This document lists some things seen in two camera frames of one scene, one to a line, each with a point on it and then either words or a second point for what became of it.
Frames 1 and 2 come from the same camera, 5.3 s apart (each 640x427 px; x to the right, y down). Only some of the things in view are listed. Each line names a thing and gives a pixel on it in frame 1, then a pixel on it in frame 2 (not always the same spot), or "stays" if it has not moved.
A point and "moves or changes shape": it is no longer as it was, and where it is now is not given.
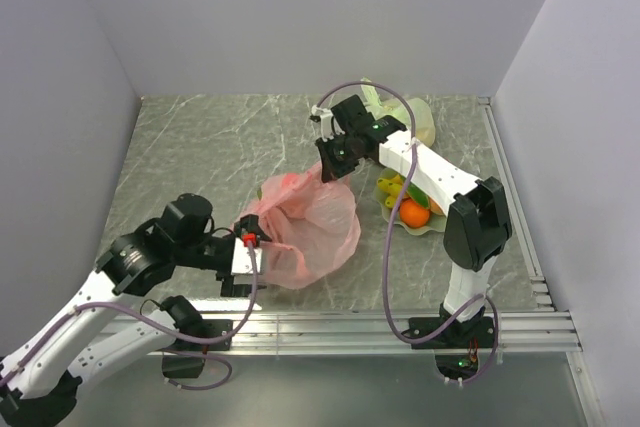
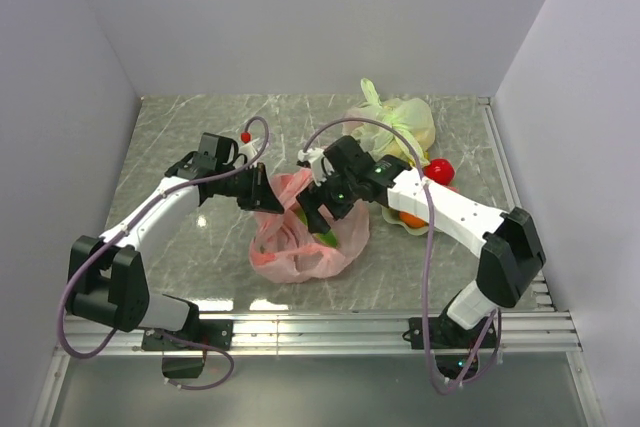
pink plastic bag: x=313 y=226 moves or changes shape
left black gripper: x=249 y=221 → x=261 y=195
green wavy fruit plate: x=436 y=222 stays
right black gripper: x=333 y=171 → x=312 y=197
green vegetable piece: x=415 y=193 moves or changes shape
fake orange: x=412 y=214 stays
